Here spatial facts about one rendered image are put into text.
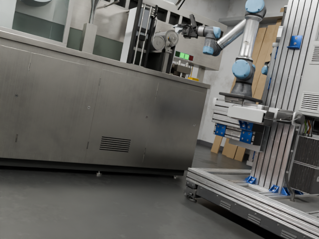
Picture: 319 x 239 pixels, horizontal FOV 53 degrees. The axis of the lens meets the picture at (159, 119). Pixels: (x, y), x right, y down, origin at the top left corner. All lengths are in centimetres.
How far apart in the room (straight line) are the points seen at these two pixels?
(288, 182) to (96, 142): 138
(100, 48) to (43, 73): 88
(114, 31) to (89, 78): 84
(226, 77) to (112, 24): 344
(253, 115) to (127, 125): 100
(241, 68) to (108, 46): 138
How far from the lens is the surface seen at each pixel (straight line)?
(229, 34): 242
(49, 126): 234
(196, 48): 356
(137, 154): 262
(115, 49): 309
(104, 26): 306
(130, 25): 298
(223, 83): 612
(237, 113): 212
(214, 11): 631
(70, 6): 241
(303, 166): 229
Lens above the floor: 67
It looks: 3 degrees down
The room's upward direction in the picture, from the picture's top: 11 degrees clockwise
